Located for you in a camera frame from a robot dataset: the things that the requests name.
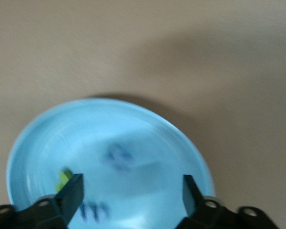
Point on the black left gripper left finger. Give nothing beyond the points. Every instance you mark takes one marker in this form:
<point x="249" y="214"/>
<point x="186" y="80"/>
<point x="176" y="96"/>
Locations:
<point x="69" y="198"/>

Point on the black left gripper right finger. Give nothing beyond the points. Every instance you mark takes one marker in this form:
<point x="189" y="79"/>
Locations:
<point x="193" y="202"/>

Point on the blue plate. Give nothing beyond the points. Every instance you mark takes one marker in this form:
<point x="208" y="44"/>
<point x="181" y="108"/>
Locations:
<point x="145" y="190"/>

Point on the blue letter m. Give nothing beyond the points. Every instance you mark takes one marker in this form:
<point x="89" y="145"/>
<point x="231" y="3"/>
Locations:
<point x="93" y="211"/>

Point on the green letter p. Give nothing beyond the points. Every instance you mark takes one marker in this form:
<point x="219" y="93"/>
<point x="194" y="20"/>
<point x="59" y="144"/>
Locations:
<point x="63" y="177"/>

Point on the blue letter x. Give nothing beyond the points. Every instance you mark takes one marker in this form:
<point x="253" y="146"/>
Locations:
<point x="119" y="156"/>

